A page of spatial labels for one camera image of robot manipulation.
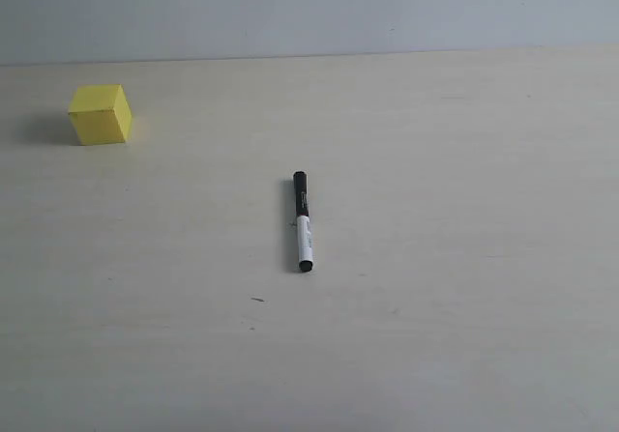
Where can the black and white marker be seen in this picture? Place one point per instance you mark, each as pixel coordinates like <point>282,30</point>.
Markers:
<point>304,236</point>

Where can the yellow cube block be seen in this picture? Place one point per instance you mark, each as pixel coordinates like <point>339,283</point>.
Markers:
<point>101,114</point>

